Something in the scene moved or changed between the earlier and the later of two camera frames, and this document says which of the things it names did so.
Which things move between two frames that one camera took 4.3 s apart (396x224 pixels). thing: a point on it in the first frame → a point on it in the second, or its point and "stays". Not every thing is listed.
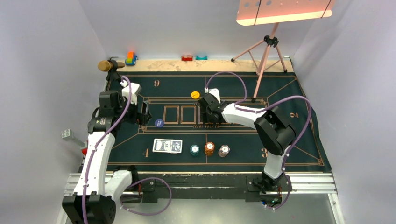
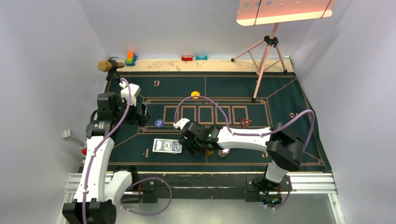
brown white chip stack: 223,150 stays
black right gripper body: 206,115 → 194,147
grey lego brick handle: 68,135 stays
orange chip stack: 209,148 stays
